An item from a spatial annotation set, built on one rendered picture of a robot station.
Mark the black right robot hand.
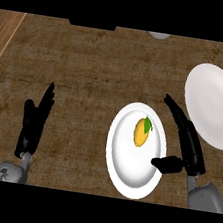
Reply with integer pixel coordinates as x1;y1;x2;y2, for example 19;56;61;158
149;92;217;181

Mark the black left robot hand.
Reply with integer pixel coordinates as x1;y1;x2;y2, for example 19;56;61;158
13;77;58;163

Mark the yellow lemon with green leaf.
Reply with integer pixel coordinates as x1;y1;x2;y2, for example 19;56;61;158
131;113;156;150

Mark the white plate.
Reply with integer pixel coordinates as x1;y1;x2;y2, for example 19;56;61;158
175;59;223;151
98;98;175;204

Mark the pale grey round object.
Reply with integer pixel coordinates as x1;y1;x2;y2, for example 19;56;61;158
147;30;172;41

